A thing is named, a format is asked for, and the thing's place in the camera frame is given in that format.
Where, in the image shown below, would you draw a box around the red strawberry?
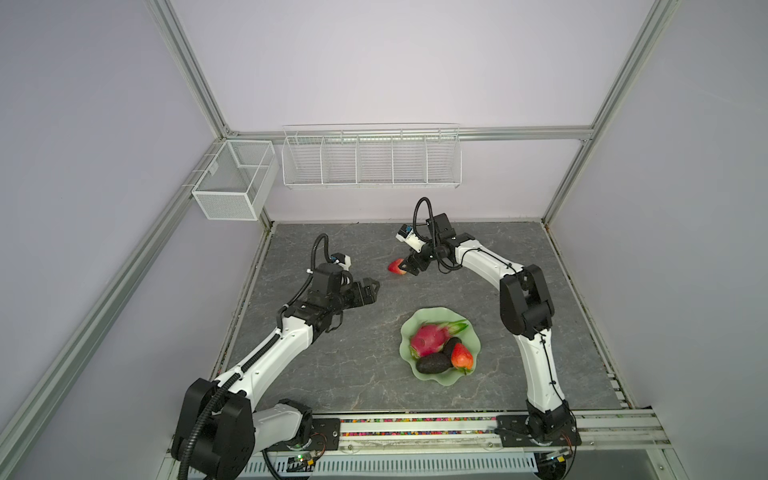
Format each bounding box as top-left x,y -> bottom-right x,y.
451,343 -> 475,374
387,258 -> 407,275

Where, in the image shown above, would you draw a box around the pink dragon fruit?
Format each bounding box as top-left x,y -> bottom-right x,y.
410,320 -> 469,360

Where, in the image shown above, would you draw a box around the green wavy fruit bowl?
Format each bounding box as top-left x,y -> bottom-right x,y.
399,307 -> 481,386

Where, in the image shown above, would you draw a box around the dark avocado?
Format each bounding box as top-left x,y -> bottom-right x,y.
416,352 -> 453,375
441,337 -> 462,359

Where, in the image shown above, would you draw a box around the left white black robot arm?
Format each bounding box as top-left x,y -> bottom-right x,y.
171,233 -> 380,479

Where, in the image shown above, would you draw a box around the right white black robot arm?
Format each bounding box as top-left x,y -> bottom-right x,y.
396,197 -> 581,447

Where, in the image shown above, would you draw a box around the small white mesh basket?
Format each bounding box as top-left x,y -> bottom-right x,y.
192,140 -> 279,221

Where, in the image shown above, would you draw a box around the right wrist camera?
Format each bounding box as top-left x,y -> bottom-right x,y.
396,224 -> 426,253

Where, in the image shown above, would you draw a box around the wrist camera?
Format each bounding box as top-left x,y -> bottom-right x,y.
396,224 -> 426,253
330,253 -> 352,271

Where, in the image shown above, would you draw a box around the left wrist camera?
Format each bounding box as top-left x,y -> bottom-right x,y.
330,253 -> 352,271

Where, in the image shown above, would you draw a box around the long white wire basket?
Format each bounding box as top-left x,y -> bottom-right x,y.
282,123 -> 463,188

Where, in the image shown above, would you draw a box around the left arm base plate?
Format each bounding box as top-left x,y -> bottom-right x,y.
268,417 -> 341,452

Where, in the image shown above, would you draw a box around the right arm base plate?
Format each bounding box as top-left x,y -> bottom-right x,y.
493,414 -> 582,447

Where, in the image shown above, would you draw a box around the aluminium front rail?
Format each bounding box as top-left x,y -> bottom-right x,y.
161,409 -> 670,457

